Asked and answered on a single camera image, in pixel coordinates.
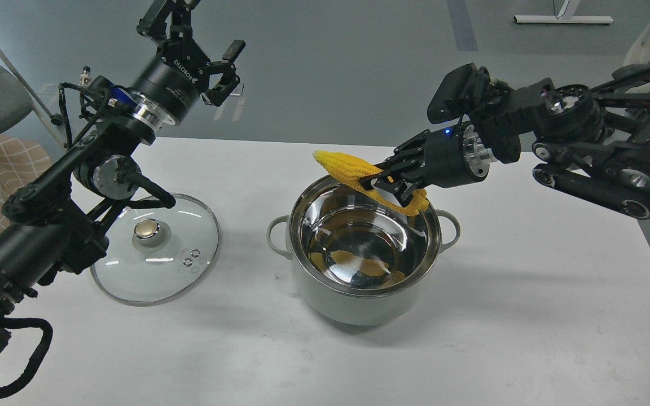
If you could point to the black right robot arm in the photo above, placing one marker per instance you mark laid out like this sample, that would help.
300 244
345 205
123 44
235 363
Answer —
593 142

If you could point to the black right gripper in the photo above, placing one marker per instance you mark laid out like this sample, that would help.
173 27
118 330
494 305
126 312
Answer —
451 157

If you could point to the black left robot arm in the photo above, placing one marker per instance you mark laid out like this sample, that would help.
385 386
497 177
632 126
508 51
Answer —
59 222

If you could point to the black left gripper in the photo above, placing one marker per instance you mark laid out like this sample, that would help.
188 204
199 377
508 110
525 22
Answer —
179 71

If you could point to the yellow corn cob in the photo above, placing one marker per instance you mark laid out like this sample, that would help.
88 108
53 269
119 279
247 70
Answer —
349 169

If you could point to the glass pot lid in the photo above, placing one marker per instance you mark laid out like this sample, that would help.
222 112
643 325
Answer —
156 255

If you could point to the pale green steel pot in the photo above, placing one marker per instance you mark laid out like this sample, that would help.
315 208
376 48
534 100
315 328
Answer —
354 260

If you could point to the white desk foot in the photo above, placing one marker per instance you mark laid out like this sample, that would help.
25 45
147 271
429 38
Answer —
566 15

